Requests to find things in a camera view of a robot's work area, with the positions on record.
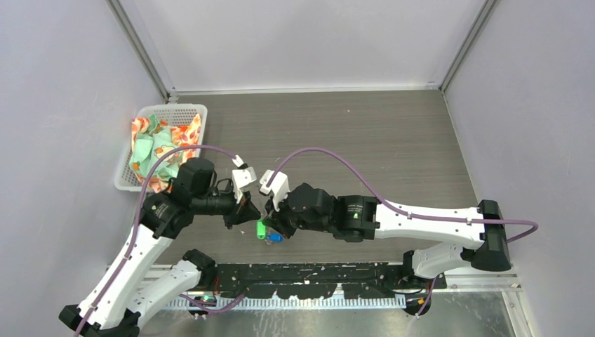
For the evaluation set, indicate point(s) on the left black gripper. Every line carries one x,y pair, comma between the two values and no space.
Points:
244,210

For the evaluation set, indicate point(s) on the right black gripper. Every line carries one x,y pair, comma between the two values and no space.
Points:
276,219

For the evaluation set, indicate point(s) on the green key tag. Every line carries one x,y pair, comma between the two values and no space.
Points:
261,230

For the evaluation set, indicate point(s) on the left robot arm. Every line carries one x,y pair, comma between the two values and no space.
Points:
117,306

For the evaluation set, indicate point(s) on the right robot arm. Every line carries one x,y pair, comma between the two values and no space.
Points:
472,237

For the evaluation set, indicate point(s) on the colourful patterned cloth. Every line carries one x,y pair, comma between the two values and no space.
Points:
151,138

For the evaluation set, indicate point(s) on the white plastic basket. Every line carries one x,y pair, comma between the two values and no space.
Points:
173,114

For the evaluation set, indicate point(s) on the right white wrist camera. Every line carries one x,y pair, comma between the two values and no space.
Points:
276,187

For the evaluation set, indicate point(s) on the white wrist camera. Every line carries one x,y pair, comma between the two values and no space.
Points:
243,178
276,187

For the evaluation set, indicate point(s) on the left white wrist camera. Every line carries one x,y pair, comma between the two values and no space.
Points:
243,178

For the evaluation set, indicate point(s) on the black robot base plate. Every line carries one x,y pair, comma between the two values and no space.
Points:
311,280

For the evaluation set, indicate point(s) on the aluminium frame rail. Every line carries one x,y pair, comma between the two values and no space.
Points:
488,279

